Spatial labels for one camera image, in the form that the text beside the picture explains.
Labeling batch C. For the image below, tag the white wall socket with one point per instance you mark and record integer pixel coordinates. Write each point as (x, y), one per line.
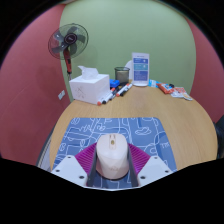
(61, 94)

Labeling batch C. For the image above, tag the black standing fan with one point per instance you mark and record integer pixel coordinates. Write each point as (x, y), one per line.
(68, 40)

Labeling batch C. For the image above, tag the white tissue box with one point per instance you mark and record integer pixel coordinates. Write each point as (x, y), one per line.
(88, 88)

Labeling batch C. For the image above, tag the cream white computer mouse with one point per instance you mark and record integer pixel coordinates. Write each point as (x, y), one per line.
(112, 156)

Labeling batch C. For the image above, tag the blue patterned mouse pad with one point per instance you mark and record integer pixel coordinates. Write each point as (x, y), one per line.
(143, 128)

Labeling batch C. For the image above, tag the dark mesh pen cup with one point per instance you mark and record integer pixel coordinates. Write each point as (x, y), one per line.
(122, 75)

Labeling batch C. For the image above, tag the blue whiteboard eraser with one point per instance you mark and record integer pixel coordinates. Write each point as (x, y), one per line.
(114, 83)

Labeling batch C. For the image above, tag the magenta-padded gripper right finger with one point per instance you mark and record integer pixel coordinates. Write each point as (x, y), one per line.
(153, 166)

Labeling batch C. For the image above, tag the blue and white sign stand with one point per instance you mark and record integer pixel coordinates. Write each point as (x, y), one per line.
(140, 68)

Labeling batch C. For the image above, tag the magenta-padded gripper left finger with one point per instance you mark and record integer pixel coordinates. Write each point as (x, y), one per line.
(70, 166)

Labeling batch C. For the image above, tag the black office chair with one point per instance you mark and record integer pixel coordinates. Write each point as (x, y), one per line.
(220, 136)

